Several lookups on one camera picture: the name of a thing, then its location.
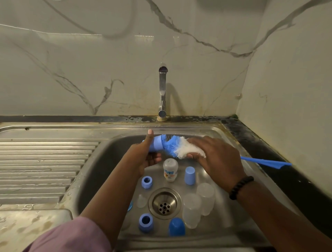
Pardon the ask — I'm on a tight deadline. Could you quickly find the person's left hand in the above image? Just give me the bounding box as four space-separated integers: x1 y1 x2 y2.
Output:
123 128 165 176

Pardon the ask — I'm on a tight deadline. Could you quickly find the person's right hand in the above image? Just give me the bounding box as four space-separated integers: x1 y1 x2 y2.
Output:
185 135 248 194

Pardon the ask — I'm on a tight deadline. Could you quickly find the blue cylindrical bottle cap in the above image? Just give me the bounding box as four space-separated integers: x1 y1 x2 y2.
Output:
149 133 168 153
184 165 197 187

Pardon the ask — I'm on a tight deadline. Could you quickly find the cartoon print baby bottle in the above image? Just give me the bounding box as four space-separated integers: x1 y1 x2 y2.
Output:
162 158 179 183

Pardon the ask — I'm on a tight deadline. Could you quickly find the blue and white bottle brush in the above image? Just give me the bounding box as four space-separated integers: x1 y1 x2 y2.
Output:
161 134 293 170

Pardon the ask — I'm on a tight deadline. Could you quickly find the translucent bottle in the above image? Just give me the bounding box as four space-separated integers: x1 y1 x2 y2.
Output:
195 182 216 217
182 192 203 230

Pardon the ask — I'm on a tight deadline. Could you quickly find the clear silicone nipple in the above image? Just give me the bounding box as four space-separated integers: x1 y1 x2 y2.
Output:
135 193 148 209

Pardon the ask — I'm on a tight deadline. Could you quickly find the translucent bottle front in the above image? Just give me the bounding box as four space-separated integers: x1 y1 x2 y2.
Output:
182 192 203 230

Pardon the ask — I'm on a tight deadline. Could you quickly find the dark blue dome cap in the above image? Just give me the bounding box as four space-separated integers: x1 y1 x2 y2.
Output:
168 216 187 238

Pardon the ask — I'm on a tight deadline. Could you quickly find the person's right forearm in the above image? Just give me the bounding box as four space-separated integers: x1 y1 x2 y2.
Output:
233 182 332 252

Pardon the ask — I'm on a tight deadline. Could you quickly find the person's left forearm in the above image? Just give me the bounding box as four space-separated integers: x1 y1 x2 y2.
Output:
80 163 143 247

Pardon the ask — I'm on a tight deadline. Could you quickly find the metal sink drain strainer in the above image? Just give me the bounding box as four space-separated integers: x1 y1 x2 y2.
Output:
147 186 183 220

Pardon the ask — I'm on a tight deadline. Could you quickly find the chrome sink faucet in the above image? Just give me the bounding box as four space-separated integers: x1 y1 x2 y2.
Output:
157 64 170 120

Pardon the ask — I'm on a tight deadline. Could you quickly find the stainless steel sink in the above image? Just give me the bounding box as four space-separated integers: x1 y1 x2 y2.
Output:
0 121 307 252

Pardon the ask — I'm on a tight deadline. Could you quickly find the pink shirt sleeve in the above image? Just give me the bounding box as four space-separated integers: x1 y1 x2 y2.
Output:
23 216 113 252

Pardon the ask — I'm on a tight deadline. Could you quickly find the black bead bracelet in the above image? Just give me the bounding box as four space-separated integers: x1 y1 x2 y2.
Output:
228 175 256 201

